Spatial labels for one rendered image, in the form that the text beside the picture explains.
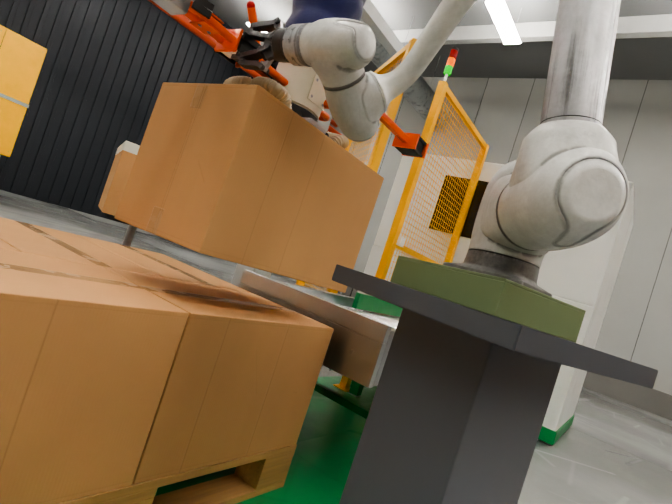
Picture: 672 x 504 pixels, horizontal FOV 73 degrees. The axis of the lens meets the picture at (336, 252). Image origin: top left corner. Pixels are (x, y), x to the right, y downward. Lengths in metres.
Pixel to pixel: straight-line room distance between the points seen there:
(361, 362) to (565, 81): 1.02
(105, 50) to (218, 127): 11.64
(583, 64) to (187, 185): 0.85
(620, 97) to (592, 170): 10.66
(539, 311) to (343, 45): 0.65
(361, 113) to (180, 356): 0.69
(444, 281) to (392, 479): 0.41
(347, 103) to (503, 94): 11.03
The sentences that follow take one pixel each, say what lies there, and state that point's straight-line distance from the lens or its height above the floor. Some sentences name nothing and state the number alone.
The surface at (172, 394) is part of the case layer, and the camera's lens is 1.14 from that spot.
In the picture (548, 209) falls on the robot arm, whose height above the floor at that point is 0.94.
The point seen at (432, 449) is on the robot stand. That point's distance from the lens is 0.96.
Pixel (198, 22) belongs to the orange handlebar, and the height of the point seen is 1.19.
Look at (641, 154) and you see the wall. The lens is 10.90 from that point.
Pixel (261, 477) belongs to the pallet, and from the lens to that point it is 1.56.
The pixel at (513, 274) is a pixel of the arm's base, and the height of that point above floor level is 0.84.
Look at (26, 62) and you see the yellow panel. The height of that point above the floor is 2.15.
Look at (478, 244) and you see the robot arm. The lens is 1.02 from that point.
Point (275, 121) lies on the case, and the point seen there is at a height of 1.03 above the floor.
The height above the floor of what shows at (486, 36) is 5.95.
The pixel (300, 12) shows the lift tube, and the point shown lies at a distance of 1.48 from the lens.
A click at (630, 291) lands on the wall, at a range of 10.21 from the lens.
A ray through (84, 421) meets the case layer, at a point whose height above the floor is 0.31.
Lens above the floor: 0.75
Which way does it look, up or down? 1 degrees up
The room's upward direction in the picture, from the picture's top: 18 degrees clockwise
